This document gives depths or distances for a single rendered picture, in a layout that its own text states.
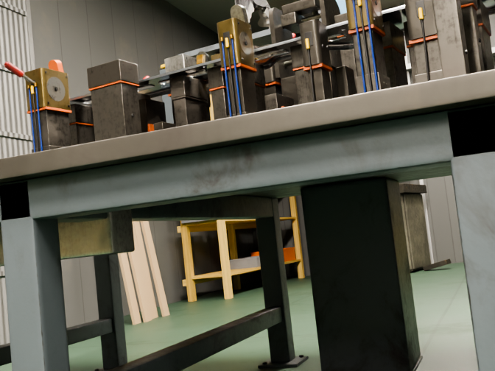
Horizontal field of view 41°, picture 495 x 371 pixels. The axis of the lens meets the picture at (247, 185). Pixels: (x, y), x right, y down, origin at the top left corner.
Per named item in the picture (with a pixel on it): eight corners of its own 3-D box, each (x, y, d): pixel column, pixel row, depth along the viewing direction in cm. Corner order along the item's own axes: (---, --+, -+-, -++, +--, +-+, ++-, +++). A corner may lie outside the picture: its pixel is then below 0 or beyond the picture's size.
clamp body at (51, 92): (23, 194, 191) (14, 71, 194) (59, 195, 203) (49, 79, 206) (45, 191, 187) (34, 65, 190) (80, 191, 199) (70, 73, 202)
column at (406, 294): (340, 361, 254) (320, 191, 260) (422, 358, 244) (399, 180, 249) (320, 380, 226) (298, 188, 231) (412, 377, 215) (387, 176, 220)
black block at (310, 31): (306, 146, 152) (291, 21, 154) (323, 149, 160) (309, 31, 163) (327, 142, 149) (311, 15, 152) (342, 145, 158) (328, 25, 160)
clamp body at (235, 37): (222, 160, 161) (207, 20, 164) (246, 163, 171) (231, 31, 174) (245, 155, 158) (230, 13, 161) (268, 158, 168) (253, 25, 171)
